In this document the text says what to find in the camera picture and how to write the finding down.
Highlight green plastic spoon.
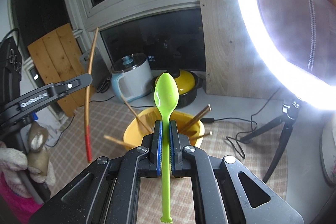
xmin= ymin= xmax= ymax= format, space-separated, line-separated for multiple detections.
xmin=154 ymin=72 xmax=179 ymax=223

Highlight checkered pink tablecloth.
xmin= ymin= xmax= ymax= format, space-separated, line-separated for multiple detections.
xmin=44 ymin=100 xmax=289 ymax=224

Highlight steel fork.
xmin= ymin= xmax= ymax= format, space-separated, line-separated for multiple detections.
xmin=104 ymin=135 xmax=135 ymax=149

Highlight pine wood plank board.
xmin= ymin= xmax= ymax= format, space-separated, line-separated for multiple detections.
xmin=27 ymin=23 xmax=96 ymax=117

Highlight light blue electric kettle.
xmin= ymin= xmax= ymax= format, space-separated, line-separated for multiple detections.
xmin=111 ymin=53 xmax=153 ymax=102

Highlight left gloved hand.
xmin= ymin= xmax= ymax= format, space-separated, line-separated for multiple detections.
xmin=1 ymin=122 xmax=56 ymax=204

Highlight yellow plastic bucket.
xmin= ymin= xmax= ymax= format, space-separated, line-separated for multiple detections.
xmin=123 ymin=107 xmax=206 ymax=180

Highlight grey cutting board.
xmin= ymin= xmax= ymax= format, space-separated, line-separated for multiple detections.
xmin=79 ymin=47 xmax=110 ymax=89

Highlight light plywood board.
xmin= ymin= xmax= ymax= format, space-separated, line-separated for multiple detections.
xmin=199 ymin=0 xmax=280 ymax=99

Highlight black scissors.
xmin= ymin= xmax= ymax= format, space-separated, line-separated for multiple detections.
xmin=96 ymin=77 xmax=110 ymax=93

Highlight floral white slow cooker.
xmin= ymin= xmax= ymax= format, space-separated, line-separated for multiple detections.
xmin=320 ymin=115 xmax=335 ymax=186

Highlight black kettle power cable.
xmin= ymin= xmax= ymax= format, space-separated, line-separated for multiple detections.
xmin=44 ymin=93 xmax=116 ymax=148

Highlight black ring light cable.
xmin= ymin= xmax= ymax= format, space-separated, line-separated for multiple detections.
xmin=202 ymin=87 xmax=283 ymax=160

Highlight white ring light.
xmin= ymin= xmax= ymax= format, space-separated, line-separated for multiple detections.
xmin=238 ymin=0 xmax=335 ymax=111

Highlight yellow lid black pot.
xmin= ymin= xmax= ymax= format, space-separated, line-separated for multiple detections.
xmin=166 ymin=68 xmax=203 ymax=109

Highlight pink sleeve forearm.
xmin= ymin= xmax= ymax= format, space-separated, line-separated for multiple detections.
xmin=1 ymin=174 xmax=42 ymax=223

